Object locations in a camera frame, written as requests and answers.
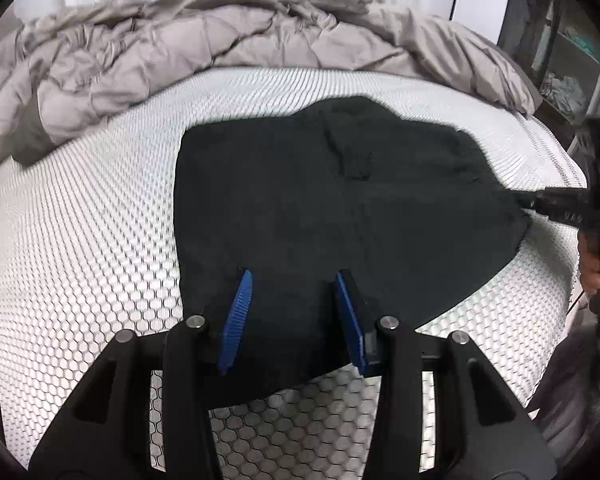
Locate black pants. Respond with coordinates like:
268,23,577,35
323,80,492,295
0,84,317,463
173,96,530,408

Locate right hand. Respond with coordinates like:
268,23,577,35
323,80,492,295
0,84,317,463
578,231,600,296

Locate dark open shelf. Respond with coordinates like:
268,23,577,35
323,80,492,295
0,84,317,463
498,0,600,146

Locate white honeycomb mattress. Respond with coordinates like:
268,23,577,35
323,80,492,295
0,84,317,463
0,68,585,479

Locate grey comforter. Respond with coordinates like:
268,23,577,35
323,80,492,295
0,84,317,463
0,0,541,166

